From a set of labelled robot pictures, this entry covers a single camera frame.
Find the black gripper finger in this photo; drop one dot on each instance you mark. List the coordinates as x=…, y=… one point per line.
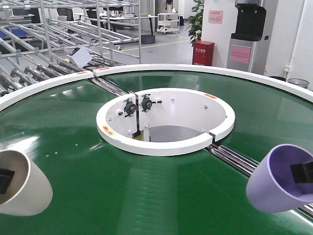
x=6, y=176
x=302, y=173

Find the beige plastic cup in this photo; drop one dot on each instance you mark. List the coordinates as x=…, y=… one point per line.
x=30, y=191

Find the purple plastic cup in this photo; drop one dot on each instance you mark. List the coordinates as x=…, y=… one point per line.
x=271, y=193

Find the steel conveyor rollers right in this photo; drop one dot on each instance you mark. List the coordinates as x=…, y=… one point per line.
x=234, y=159

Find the steel conveyor rollers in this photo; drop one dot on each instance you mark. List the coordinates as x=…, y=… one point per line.
x=109, y=87
x=234, y=159

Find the white outer conveyor rim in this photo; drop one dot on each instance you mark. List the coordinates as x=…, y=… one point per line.
x=16, y=96

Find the green circular conveyor belt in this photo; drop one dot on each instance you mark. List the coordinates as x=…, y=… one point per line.
x=101, y=190

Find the steel conveyor rollers left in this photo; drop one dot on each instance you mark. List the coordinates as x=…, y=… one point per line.
x=109, y=87

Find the mesh waste basket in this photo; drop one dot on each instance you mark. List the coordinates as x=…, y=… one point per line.
x=299, y=82

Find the metal roller rack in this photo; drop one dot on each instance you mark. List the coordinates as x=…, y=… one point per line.
x=33, y=40

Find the white control box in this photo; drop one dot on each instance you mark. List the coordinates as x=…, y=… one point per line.
x=80, y=56

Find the red fire extinguisher cabinet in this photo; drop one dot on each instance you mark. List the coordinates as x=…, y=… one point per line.
x=203, y=53

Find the grey water dispenser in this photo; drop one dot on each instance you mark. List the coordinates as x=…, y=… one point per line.
x=249, y=30

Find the green potted plant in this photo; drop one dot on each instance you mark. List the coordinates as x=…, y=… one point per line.
x=195, y=19

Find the white office desk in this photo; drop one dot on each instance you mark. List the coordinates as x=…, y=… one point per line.
x=115, y=22

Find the black storage crate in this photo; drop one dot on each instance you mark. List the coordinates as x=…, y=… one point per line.
x=148, y=39

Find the white shelf cart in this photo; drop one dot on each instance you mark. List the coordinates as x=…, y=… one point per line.
x=167, y=23

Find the pink wall notice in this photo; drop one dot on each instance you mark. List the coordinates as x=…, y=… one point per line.
x=215, y=16

